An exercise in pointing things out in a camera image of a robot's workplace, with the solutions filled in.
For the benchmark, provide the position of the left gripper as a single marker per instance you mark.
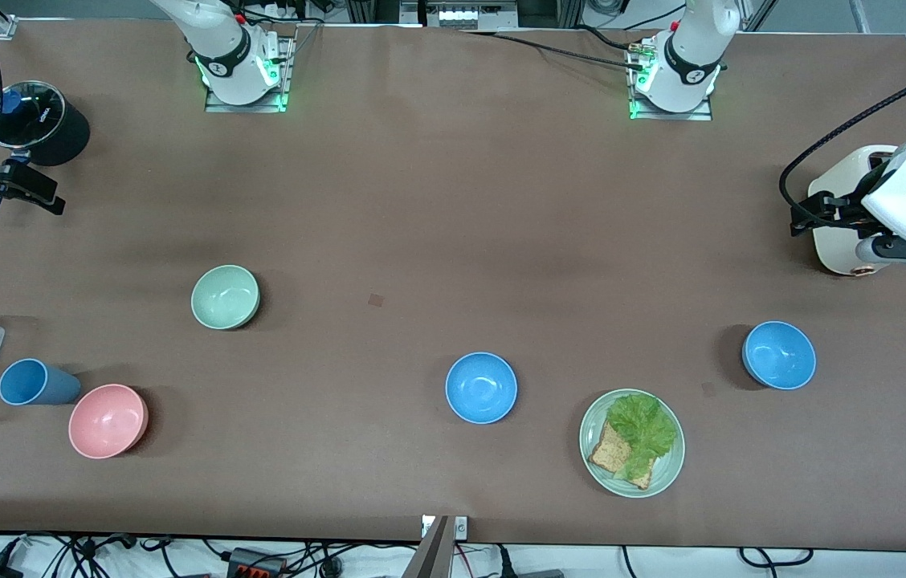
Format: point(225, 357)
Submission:
point(845, 208)

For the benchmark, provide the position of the blue bowl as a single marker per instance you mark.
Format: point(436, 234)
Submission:
point(481, 388)
point(779, 356)

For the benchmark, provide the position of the green bowl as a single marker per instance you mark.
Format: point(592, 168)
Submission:
point(225, 298)

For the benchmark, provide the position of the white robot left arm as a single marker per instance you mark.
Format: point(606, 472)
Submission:
point(690, 64)

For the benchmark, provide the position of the pink bowl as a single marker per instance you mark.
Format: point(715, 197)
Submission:
point(108, 421)

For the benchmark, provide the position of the white toaster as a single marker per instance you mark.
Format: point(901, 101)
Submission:
point(834, 249)

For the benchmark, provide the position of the glass lid blue knob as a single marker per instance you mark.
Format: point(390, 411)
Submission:
point(31, 112)

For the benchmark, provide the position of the blue cup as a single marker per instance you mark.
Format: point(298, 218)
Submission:
point(39, 384)

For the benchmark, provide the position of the green lettuce leaf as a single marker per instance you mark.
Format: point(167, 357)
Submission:
point(644, 429)

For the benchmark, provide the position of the green plate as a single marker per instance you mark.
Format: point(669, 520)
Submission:
point(666, 470)

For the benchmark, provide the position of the brown bread slice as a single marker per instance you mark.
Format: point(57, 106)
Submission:
point(607, 453)

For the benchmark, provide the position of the white power strip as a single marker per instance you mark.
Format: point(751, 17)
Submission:
point(461, 16)

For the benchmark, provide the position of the black red power strip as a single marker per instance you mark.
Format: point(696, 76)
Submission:
point(256, 568)

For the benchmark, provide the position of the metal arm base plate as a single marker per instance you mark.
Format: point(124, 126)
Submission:
point(702, 115)
point(216, 103)

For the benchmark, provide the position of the white metal bracket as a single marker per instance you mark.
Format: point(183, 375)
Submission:
point(462, 527)

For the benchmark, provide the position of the grey camera pole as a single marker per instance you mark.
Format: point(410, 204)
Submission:
point(430, 554)

